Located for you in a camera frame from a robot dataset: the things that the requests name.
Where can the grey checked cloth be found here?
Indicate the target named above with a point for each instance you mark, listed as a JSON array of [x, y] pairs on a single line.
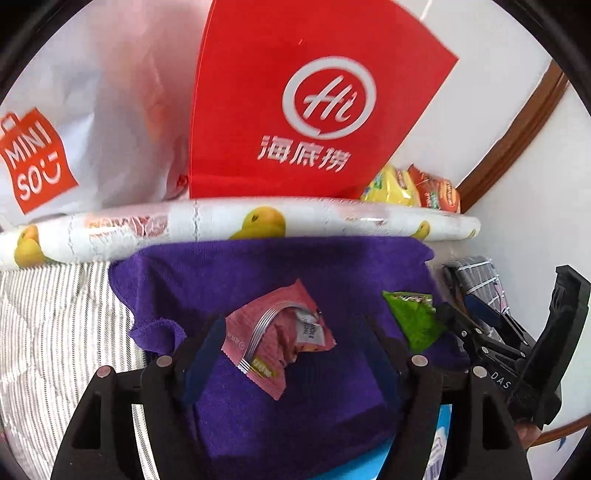
[[475, 272]]

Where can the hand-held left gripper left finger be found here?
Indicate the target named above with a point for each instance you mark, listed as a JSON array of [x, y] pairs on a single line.
[[203, 362]]

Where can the rolled lemon-print sheet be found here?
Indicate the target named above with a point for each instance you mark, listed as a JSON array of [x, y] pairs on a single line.
[[207, 221]]

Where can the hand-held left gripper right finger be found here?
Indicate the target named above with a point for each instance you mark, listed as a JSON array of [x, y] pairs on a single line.
[[387, 367]]

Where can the pink snack packet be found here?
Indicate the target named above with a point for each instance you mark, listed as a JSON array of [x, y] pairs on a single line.
[[277, 332]]

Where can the green snack packet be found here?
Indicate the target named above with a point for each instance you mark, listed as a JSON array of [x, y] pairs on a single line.
[[415, 323]]

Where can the red paper bag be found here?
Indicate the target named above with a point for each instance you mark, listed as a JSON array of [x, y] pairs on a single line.
[[277, 69]]

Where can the grey striped bedding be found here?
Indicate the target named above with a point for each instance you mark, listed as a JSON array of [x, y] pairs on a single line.
[[55, 323]]

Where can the person's right hand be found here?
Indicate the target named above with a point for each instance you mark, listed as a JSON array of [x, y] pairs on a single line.
[[526, 434]]

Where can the yellow snack bag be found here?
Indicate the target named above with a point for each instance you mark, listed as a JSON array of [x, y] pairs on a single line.
[[392, 189]]

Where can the brown wooden trim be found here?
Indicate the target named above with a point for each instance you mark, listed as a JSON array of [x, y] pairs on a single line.
[[558, 431], [521, 124]]

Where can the purple towel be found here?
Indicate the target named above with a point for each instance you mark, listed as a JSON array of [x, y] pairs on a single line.
[[277, 267]]

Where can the white plastic bag orange logo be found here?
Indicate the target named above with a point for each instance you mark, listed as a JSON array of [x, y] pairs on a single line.
[[92, 92]]

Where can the orange snack bag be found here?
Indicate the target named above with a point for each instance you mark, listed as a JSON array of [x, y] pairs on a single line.
[[438, 194]]

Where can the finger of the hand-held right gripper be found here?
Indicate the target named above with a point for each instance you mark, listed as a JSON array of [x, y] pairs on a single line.
[[461, 325], [480, 308]]

